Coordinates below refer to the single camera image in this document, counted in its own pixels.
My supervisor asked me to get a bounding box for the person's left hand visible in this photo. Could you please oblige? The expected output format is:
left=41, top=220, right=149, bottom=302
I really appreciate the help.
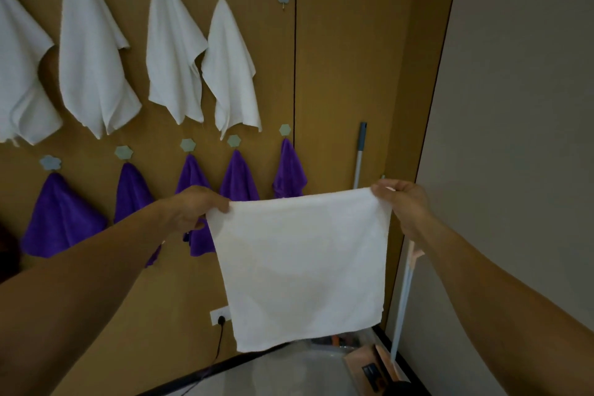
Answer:
left=162, top=185, right=232, bottom=235

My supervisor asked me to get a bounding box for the person's right hand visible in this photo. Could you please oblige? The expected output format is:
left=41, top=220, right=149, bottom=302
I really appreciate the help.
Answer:
left=371, top=179, right=433, bottom=243

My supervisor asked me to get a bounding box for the white square towel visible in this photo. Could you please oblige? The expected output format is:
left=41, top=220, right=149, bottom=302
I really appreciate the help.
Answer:
left=205, top=187, right=394, bottom=354

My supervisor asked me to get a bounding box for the person's left forearm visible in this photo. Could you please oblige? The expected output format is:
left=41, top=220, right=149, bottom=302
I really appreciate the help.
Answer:
left=0, top=200, right=186, bottom=396

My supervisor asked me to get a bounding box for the person's right forearm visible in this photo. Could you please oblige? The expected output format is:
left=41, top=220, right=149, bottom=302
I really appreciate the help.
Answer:
left=407, top=216, right=594, bottom=396

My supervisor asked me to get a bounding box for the purple hanging cloth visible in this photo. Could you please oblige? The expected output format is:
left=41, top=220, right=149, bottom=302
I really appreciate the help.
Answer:
left=272, top=138, right=308, bottom=200
left=174, top=153, right=217, bottom=257
left=20, top=171, right=109, bottom=259
left=219, top=149, right=260, bottom=203
left=113, top=162, right=162, bottom=268

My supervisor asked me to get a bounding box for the white hanging towel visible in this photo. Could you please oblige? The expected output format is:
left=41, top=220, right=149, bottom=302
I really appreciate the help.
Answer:
left=0, top=0, right=64, bottom=147
left=201, top=0, right=262, bottom=140
left=58, top=0, right=143, bottom=140
left=146, top=0, right=209, bottom=126

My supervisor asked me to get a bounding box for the brown cardboard box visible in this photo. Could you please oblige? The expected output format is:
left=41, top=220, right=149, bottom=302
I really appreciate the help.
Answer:
left=342, top=343, right=411, bottom=396

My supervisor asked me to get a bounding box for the grey mop handle blue tip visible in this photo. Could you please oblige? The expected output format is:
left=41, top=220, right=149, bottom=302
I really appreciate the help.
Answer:
left=352, top=121, right=368, bottom=191

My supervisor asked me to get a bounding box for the light blue broom handle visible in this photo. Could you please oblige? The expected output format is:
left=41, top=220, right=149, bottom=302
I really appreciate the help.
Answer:
left=389, top=241, right=417, bottom=365

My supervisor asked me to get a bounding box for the white wall socket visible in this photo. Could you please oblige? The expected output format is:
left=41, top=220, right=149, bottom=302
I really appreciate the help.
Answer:
left=209, top=304, right=232, bottom=327

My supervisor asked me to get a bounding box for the black power cable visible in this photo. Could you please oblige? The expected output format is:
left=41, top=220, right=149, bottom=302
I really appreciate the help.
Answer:
left=179, top=316, right=227, bottom=396

